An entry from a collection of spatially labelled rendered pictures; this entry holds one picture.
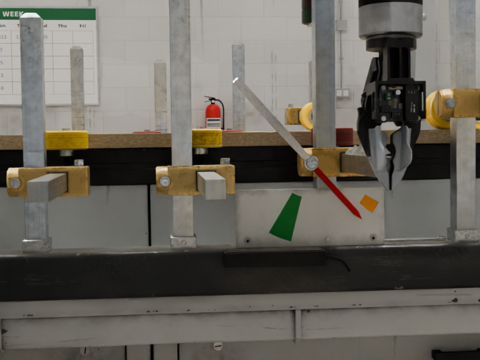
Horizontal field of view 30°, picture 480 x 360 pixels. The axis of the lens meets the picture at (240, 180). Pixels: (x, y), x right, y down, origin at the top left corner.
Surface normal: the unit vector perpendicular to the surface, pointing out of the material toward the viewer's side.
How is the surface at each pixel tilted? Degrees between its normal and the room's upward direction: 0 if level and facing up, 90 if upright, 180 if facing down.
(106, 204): 90
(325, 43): 90
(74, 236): 90
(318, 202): 90
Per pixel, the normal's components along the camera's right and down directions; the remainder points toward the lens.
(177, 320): 0.09, 0.05
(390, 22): -0.16, 0.02
